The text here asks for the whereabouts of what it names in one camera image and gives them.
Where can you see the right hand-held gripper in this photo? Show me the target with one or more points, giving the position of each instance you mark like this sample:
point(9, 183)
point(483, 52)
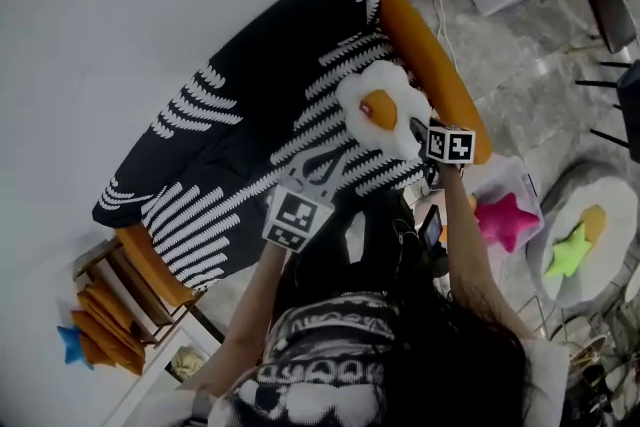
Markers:
point(450, 145)

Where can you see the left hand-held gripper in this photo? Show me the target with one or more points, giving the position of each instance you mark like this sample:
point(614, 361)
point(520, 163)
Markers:
point(297, 217)

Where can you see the white fried egg pillow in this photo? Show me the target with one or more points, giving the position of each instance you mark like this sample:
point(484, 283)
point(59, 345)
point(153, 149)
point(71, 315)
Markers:
point(380, 130)

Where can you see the clear plastic storage bin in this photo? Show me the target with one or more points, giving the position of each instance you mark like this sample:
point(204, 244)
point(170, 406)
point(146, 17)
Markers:
point(515, 180)

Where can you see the pink star pillow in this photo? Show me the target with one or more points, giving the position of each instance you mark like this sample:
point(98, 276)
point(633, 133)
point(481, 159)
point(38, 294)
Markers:
point(507, 222)

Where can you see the person's left forearm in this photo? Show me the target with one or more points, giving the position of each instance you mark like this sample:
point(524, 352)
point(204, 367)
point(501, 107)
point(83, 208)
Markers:
point(250, 315)

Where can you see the person's right forearm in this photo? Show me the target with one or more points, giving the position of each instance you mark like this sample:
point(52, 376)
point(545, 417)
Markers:
point(465, 245)

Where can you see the black white striped sofa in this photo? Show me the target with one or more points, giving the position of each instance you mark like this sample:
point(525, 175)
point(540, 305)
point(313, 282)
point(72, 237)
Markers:
point(430, 60)

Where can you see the person's black trousers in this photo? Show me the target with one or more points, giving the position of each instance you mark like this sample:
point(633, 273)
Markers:
point(380, 235)

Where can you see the black phone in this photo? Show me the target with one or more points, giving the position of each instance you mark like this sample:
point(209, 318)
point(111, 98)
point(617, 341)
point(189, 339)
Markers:
point(432, 227)

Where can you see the black white striped sofa cover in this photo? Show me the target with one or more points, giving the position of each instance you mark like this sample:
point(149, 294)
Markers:
point(250, 80)

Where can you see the green star plush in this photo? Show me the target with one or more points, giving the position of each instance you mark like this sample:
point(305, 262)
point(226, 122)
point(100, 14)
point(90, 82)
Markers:
point(567, 252)

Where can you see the person's printed t-shirt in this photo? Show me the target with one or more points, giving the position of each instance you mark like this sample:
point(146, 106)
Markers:
point(320, 365)

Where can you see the wooden shelf rack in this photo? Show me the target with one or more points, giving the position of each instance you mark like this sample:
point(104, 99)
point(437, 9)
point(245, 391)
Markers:
point(150, 295)

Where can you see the round fried egg rug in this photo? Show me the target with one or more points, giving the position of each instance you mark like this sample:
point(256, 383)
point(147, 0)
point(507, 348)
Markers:
point(615, 215)

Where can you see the black chair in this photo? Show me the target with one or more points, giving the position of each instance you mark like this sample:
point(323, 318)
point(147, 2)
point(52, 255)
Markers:
point(631, 95)

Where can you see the brown chair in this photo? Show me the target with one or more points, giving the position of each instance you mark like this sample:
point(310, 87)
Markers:
point(615, 15)

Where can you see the beige crumpled cloth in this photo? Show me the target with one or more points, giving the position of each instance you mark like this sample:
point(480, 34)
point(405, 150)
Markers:
point(189, 362)

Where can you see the brass lamp shade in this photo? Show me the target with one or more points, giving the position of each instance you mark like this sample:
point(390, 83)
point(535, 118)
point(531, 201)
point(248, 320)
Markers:
point(590, 350)

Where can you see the white curved table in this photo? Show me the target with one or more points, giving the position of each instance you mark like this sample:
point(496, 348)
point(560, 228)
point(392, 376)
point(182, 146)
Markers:
point(150, 390)

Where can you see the blue star plush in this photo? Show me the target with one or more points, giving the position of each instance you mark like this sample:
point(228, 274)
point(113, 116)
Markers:
point(74, 347)

